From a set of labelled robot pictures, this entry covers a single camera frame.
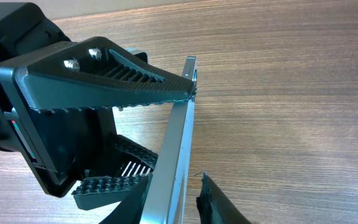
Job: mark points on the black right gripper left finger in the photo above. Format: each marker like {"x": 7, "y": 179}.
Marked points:
{"x": 129, "y": 211}

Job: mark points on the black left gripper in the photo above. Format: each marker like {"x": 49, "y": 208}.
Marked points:
{"x": 56, "y": 110}

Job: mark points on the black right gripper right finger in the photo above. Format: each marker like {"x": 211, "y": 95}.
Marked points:
{"x": 214, "y": 206}

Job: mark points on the teal Galaxy smartphone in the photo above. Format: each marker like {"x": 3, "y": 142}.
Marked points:
{"x": 165, "y": 201}

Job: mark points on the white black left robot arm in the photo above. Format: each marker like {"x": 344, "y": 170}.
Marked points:
{"x": 24, "y": 28}

